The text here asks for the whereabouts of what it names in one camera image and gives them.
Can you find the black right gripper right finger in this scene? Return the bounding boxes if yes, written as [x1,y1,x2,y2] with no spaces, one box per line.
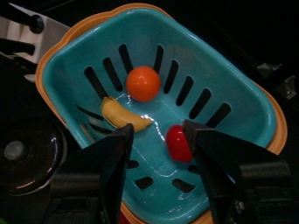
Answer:
[181,119,292,224]

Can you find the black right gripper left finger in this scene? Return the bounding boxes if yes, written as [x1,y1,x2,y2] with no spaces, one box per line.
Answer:
[49,123,136,224]

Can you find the red toy pepper piece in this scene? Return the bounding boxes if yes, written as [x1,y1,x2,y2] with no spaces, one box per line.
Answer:
[164,124,194,164]

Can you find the yellow toy banana piece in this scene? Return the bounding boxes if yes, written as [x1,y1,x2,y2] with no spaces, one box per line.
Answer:
[100,96,153,132]

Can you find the teal slotted plastic basket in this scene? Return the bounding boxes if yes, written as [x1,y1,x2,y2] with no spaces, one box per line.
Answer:
[41,7,277,224]

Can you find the black round pan lid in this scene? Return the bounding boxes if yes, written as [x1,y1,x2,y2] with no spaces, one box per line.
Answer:
[0,116,67,196]

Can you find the orange toy ball fruit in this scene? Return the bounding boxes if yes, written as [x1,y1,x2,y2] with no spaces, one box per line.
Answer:
[125,66,162,103]

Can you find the orange plastic basket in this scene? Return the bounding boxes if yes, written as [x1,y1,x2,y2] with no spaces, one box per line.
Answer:
[34,3,288,224]

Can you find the white frame bracket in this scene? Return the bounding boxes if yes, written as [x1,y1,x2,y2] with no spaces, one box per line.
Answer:
[0,3,70,65]

